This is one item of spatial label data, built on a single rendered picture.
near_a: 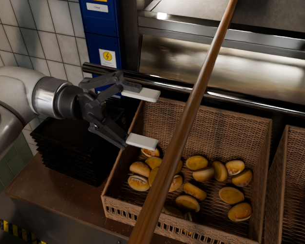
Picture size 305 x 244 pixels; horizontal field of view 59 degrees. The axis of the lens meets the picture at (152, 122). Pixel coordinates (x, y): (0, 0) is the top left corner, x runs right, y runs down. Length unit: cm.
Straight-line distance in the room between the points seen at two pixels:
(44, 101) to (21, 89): 6
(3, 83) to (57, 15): 68
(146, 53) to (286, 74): 54
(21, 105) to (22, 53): 93
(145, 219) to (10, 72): 45
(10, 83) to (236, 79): 78
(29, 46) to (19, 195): 70
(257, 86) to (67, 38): 83
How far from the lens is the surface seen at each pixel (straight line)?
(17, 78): 66
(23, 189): 131
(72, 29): 127
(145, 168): 116
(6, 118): 62
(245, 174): 120
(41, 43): 142
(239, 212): 110
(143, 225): 41
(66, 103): 59
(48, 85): 62
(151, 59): 114
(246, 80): 109
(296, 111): 71
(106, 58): 120
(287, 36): 103
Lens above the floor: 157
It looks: 43 degrees down
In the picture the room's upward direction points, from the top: straight up
